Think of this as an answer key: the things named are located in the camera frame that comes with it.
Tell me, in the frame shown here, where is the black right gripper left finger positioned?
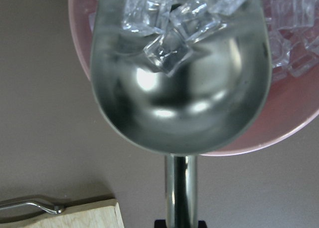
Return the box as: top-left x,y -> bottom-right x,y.
154,220 -> 166,228

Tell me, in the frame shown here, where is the metal ice scoop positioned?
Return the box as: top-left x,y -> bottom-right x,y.
90,0 -> 272,228

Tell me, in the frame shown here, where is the pile of clear ice cubes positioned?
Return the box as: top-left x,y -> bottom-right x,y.
89,0 -> 319,79

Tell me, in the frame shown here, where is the pink bowl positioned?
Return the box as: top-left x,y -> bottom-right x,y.
68,0 -> 319,157

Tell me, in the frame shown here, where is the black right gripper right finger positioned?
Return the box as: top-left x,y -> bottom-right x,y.
198,221 -> 207,228

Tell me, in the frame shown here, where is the bamboo cutting board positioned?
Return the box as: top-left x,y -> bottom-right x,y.
0,196 -> 124,228

